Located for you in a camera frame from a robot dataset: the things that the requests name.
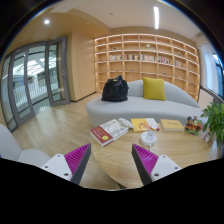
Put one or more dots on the green potted plant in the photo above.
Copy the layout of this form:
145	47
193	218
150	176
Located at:
214	113

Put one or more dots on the tan yellow book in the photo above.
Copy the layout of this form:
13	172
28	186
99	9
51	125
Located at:
171	125

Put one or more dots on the colourful figurine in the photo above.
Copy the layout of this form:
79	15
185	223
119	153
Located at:
193	125

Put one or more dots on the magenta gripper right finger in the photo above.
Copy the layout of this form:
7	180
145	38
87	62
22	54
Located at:
150	166

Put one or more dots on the white grey book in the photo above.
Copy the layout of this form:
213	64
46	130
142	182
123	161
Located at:
114	128

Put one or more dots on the red book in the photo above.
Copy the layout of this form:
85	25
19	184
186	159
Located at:
101	136

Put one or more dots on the yellow cushion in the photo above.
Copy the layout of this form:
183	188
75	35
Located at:
154	89

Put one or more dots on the white cloth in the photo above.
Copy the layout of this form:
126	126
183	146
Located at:
126	123

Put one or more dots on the white charger plug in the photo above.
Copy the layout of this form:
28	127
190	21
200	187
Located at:
152	132

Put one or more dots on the grey framed glass door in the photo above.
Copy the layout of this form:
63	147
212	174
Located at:
33	78

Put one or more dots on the wooden wall bookshelf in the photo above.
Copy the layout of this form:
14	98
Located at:
134	56

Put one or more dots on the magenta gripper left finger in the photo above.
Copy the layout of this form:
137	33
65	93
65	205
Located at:
70	166

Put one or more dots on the black backpack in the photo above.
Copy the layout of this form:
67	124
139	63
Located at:
115	90

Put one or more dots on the grey curved sofa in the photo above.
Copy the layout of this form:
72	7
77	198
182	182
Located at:
177	106

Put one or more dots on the grey armchair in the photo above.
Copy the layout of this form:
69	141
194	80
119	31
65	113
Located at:
10	149

